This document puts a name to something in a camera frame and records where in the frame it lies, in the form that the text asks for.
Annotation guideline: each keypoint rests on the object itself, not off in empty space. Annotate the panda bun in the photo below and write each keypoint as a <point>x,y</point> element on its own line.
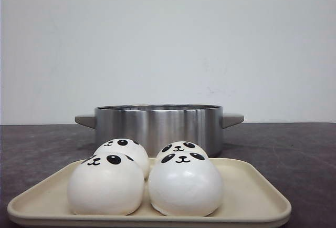
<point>180,146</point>
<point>185,184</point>
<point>128,147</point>
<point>106,184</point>

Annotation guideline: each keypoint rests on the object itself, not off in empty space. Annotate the beige rectangular tray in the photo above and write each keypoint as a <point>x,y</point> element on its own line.
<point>249,201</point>

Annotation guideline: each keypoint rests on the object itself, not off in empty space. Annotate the stainless steel steamer pot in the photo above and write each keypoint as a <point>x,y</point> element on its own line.
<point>155,126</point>

